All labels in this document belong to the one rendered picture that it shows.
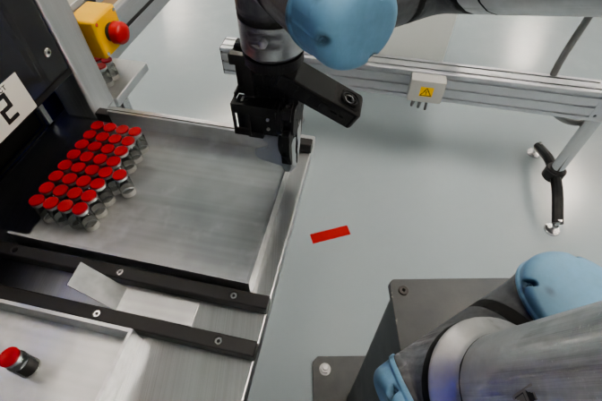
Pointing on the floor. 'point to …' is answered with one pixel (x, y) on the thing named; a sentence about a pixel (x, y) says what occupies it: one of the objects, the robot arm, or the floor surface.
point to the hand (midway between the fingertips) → (293, 165)
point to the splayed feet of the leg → (551, 187)
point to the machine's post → (64, 37)
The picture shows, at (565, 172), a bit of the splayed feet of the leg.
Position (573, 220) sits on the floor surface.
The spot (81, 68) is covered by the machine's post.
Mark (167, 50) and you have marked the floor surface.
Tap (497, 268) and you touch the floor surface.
